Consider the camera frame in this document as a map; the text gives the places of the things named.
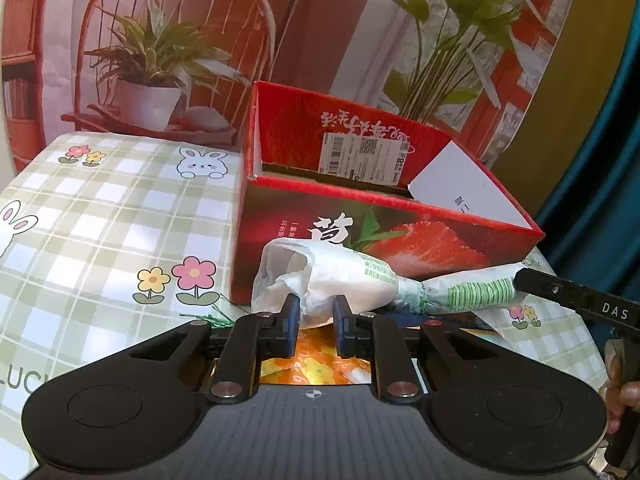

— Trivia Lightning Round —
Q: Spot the orange floral cloth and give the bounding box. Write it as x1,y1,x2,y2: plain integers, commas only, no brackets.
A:
259,325,372,386

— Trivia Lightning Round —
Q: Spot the white green plastic bag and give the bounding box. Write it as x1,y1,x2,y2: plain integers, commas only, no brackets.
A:
250,238,526,327

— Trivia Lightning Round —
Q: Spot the printed room backdrop poster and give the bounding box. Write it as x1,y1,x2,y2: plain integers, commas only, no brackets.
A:
1,0,572,169

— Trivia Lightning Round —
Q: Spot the right hand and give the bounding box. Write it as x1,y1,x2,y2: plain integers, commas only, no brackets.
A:
599,339,639,434

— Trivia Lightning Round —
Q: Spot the teal curtain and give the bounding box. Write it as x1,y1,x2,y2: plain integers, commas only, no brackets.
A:
536,29,639,301

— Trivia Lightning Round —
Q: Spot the red strawberry cardboard box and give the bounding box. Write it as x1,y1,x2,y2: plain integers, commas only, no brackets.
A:
230,81,544,304

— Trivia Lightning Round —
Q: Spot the green checkered bunny tablecloth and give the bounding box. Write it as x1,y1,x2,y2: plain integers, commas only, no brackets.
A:
1,133,606,479

